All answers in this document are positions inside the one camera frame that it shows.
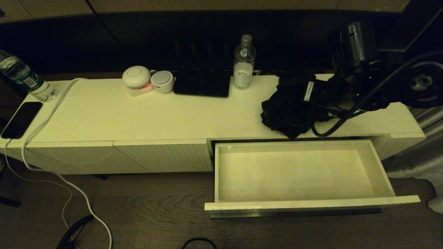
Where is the black umbrella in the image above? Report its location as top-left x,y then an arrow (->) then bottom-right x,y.
260,74 -> 341,139

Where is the white cabinet drawer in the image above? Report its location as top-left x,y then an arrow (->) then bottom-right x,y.
204,138 -> 421,219

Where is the white low cabinet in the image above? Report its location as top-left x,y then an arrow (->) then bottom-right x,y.
0,73 -> 426,175

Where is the clear plastic water bottle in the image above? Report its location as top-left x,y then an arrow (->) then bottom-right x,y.
233,34 -> 257,90

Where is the black flat rectangular device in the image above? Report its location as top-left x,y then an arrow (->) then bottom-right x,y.
173,67 -> 231,98

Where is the small white round speaker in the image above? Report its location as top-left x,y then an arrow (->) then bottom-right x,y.
151,71 -> 174,93

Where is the white ribbed cabinet door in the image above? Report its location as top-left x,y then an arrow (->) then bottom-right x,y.
2,140 -> 150,175
114,138 -> 214,173

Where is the white base with pink light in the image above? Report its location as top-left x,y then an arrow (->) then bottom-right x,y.
128,82 -> 155,97

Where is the white dome shaped device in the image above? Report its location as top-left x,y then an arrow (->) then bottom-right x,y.
122,66 -> 152,89

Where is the green label water bottle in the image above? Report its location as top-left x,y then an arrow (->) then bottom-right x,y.
0,50 -> 57,102

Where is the black smartphone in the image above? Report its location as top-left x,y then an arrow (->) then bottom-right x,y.
1,101 -> 43,139

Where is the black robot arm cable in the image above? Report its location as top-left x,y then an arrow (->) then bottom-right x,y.
311,50 -> 443,137

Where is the black arched floor cable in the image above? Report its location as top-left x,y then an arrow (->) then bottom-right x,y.
182,238 -> 218,249

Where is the black coiled cable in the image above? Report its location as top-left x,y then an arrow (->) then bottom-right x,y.
57,215 -> 94,249

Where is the thick white power cable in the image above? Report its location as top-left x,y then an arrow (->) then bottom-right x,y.
21,78 -> 113,249

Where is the thin white charging cable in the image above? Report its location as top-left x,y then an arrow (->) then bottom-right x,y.
4,138 -> 74,230

